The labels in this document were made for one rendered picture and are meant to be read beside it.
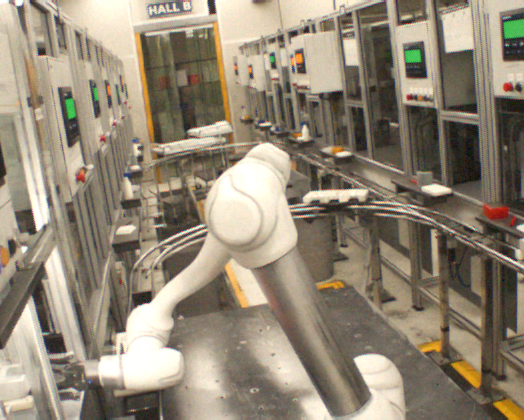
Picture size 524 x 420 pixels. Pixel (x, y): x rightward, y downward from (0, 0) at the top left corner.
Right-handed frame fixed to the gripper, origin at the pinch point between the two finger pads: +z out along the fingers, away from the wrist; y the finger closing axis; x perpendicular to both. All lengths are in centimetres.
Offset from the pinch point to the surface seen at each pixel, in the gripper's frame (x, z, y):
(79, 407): 1.7, -13.7, -8.1
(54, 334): -27.6, -4.2, -0.1
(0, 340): 59, -15, 38
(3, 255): 37, -11, 43
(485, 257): -81, -177, -9
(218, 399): -28, -52, -28
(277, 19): -828, -250, 165
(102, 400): -36.2, -14.3, -28.8
